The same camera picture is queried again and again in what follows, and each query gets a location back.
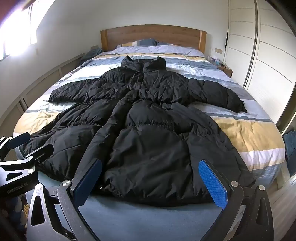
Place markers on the window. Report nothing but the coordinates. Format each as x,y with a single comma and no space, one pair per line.
20,30

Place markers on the grey-blue pillow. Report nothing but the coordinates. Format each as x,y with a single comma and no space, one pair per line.
145,42

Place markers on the wall switch plate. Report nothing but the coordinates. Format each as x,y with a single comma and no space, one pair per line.
218,50

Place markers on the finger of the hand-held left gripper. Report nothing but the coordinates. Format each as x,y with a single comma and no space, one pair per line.
44,151
18,139

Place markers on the white sliding wardrobe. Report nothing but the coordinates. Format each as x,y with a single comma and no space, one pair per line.
272,58

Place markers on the blue clothes pile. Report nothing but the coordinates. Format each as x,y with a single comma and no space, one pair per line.
291,150

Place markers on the blue bed sheet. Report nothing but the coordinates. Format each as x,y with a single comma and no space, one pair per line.
138,217

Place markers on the blue-grey cloth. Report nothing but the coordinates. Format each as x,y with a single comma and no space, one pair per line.
91,55

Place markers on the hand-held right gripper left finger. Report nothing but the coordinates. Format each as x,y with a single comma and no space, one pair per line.
87,179

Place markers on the black puffer coat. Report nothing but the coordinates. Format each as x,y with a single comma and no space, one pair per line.
150,139

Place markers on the wooden nightstand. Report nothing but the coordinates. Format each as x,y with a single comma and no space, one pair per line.
227,70

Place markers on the wooden headboard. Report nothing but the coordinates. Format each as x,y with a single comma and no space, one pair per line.
152,34

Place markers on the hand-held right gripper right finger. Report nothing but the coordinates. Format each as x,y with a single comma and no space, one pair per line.
211,180

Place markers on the small blue container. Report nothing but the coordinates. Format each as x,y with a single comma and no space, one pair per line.
216,61

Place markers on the striped duvet bed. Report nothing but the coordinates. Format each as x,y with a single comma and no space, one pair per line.
242,129

